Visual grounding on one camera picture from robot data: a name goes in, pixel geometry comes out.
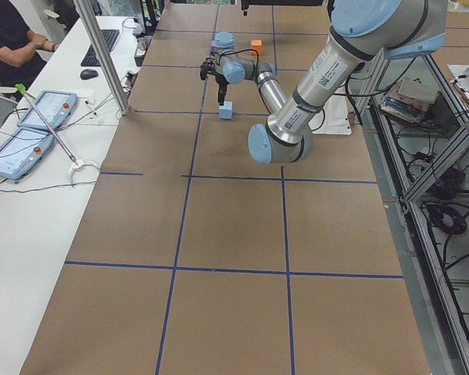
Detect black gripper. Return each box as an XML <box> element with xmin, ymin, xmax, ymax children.
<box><xmin>199</xmin><ymin>57</ymin><xmax>227</xmax><ymax>105</ymax></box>

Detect light blue foam block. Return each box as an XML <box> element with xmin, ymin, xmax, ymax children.
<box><xmin>218</xmin><ymin>101</ymin><xmax>234</xmax><ymax>120</ymax></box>

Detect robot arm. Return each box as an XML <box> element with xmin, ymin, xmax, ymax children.
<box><xmin>200</xmin><ymin>1</ymin><xmax>447</xmax><ymax>164</ymax></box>

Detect orange foam block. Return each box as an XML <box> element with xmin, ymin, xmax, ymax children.
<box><xmin>250</xmin><ymin>39</ymin><xmax>263</xmax><ymax>55</ymax></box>

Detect metal cup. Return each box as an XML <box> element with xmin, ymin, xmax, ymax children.
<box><xmin>135</xmin><ymin>37</ymin><xmax>147</xmax><ymax>56</ymax></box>

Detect black computer keyboard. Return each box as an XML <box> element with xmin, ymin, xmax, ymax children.
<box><xmin>80</xmin><ymin>29</ymin><xmax>120</xmax><ymax>67</ymax></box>

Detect black computer mouse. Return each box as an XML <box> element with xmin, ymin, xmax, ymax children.
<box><xmin>80</xmin><ymin>69</ymin><xmax>98</xmax><ymax>80</ymax></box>

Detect upper teach pendant tablet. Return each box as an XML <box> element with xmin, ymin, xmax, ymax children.
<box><xmin>17</xmin><ymin>90</ymin><xmax>78</xmax><ymax>131</ymax></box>

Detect teach pendant tablet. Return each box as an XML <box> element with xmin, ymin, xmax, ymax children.
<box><xmin>0</xmin><ymin>127</ymin><xmax>54</xmax><ymax>180</ymax></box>
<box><xmin>17</xmin><ymin>90</ymin><xmax>78</xmax><ymax>131</ymax></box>

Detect metal reacher grabber stick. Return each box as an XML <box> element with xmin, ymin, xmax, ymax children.
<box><xmin>0</xmin><ymin>84</ymin><xmax>100</xmax><ymax>184</ymax></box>

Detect stack of books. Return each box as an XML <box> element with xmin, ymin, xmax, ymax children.
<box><xmin>380</xmin><ymin>77</ymin><xmax>439</xmax><ymax>123</ymax></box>

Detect lower teach pendant tablet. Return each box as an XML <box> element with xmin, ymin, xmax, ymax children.
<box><xmin>0</xmin><ymin>127</ymin><xmax>54</xmax><ymax>180</ymax></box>

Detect seated person in black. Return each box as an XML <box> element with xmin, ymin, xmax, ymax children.
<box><xmin>0</xmin><ymin>1</ymin><xmax>59</xmax><ymax>88</ymax></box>

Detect white side table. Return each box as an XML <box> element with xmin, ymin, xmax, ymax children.
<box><xmin>0</xmin><ymin>15</ymin><xmax>149</xmax><ymax>375</ymax></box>

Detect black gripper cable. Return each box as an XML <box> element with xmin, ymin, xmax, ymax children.
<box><xmin>206</xmin><ymin>47</ymin><xmax>261</xmax><ymax>71</ymax></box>

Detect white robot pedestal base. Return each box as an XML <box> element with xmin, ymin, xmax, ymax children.
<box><xmin>310</xmin><ymin>95</ymin><xmax>352</xmax><ymax>136</ymax></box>

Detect aluminium frame post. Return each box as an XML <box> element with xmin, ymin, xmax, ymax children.
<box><xmin>73</xmin><ymin>0</ymin><xmax>130</xmax><ymax>116</ymax></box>

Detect coiled black floor cables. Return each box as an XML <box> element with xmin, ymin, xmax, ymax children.
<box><xmin>425</xmin><ymin>202</ymin><xmax>469</xmax><ymax>236</ymax></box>

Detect aluminium frame rail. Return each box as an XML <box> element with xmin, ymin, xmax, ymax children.
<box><xmin>362</xmin><ymin>56</ymin><xmax>469</xmax><ymax>374</ymax></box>

